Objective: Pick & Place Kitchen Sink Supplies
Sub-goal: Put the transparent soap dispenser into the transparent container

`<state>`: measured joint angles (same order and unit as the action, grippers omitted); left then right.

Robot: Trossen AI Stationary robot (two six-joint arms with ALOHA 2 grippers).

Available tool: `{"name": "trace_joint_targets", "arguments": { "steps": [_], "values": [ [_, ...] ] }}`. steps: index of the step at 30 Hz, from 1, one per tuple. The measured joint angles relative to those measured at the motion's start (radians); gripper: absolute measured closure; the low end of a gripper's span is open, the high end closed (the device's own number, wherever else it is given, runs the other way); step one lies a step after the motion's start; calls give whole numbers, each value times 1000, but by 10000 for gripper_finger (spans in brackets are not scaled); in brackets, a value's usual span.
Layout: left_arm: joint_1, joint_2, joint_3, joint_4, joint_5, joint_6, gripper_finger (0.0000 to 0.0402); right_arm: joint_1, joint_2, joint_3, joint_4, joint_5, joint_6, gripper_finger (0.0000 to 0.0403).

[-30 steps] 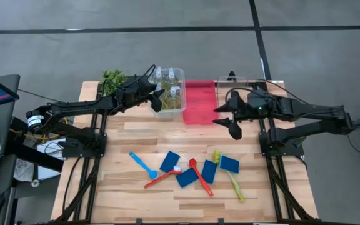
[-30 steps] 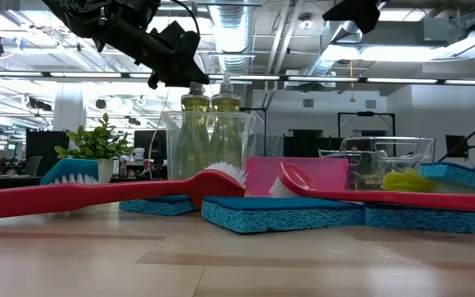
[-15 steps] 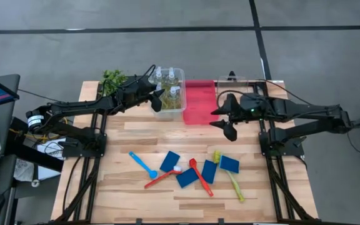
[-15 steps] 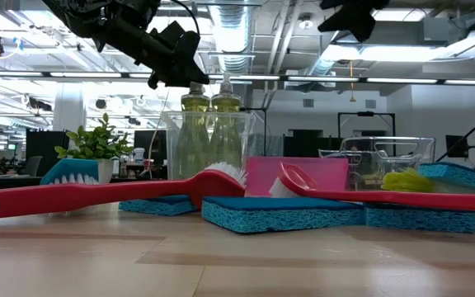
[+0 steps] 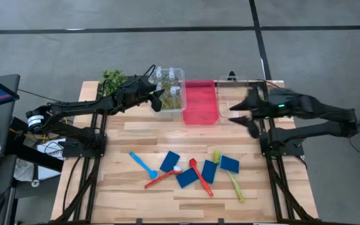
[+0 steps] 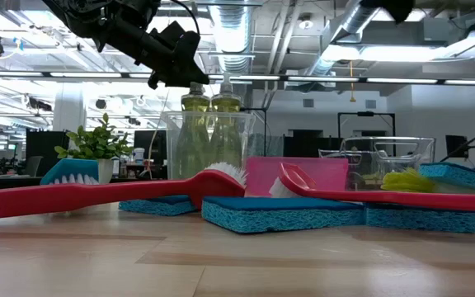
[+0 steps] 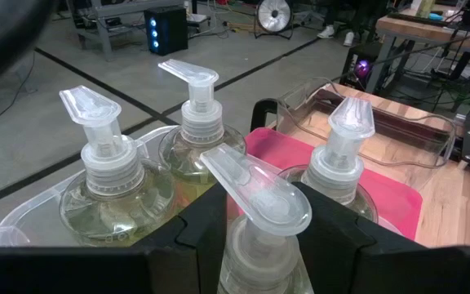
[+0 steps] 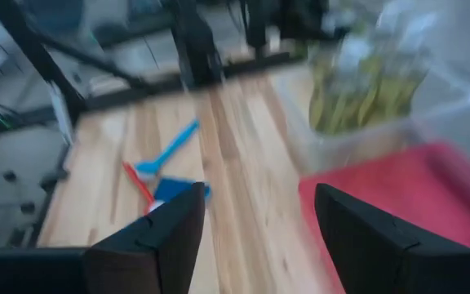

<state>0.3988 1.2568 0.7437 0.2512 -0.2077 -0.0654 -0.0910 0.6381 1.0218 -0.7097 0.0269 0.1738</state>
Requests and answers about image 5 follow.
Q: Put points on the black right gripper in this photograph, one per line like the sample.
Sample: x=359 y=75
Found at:
x=273 y=104

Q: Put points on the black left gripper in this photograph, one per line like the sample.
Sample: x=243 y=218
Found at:
x=133 y=92

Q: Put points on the blue rectangular sponge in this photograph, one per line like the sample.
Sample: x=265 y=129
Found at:
x=186 y=179
x=229 y=164
x=169 y=161
x=209 y=171

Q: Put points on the yellow-green dish brush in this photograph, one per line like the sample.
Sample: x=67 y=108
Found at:
x=237 y=187

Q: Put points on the red dish brush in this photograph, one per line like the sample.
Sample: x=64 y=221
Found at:
x=159 y=180
x=202 y=178

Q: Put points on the blue dish brush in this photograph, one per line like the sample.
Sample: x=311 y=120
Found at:
x=152 y=174

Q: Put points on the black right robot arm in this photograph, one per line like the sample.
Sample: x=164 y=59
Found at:
x=323 y=114

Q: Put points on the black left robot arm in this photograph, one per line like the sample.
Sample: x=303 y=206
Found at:
x=80 y=104

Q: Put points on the tall clear plastic bin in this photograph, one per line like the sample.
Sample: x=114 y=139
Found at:
x=175 y=116

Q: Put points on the red translucent plastic bin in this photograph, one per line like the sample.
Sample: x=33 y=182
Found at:
x=200 y=100

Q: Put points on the green potted plant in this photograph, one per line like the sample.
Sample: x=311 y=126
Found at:
x=112 y=79

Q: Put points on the black plastic clamp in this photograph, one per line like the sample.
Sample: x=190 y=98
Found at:
x=139 y=221
x=220 y=221

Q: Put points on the black desk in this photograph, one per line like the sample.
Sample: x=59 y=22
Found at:
x=11 y=131

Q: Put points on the white paper sheets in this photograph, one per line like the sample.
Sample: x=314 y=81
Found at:
x=27 y=170

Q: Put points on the white round cap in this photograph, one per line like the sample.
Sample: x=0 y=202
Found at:
x=35 y=183

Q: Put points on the black aluminium table frame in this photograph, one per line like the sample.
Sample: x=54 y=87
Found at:
x=104 y=126

